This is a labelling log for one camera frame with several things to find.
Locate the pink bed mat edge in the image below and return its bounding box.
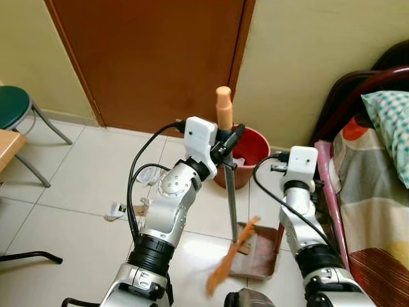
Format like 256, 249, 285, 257
314, 140, 353, 271

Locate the grey right robot leg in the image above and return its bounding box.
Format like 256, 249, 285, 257
223, 287, 260, 307

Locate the brown dustpan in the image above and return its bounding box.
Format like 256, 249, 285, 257
228, 221, 286, 281

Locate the colourful patterned quilt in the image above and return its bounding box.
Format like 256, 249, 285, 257
332, 117, 409, 307

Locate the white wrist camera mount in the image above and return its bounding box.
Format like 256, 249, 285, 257
183, 116, 220, 169
287, 145, 320, 187

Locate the brown cardboard scrap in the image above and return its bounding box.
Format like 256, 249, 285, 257
133, 197, 151, 216

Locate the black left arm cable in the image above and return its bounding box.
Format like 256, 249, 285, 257
126, 121, 187, 242

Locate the crumpled white paper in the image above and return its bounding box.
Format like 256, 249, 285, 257
136, 164, 169, 187

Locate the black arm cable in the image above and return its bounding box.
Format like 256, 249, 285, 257
252, 152, 341, 251
126, 121, 187, 242

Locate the red plastic bucket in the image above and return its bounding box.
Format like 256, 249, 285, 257
213, 125, 272, 190

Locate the dark brown bed headboard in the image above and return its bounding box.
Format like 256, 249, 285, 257
309, 40, 409, 149

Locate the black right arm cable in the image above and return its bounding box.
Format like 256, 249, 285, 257
252, 152, 341, 251

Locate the black chair leg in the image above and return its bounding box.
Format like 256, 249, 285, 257
0, 251, 64, 265
61, 297, 100, 307

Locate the green round stool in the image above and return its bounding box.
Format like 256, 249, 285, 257
0, 85, 73, 188

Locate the light wooden table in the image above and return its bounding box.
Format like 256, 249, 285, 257
0, 129, 28, 174

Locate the orange broom with metal stick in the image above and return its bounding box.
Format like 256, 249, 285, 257
206, 86, 262, 297

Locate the green checkered pillow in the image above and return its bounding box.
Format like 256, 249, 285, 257
360, 90, 409, 190

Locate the brown wooden door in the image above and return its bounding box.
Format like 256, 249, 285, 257
45, 0, 257, 136

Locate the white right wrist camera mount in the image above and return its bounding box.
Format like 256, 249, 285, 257
287, 145, 320, 187

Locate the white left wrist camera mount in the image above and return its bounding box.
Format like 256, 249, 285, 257
183, 116, 220, 169

